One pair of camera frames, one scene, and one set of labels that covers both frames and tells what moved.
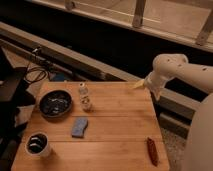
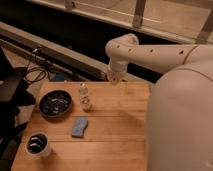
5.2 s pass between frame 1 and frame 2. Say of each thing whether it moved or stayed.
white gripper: moved
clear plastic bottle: stayed
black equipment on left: stayed
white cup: stayed
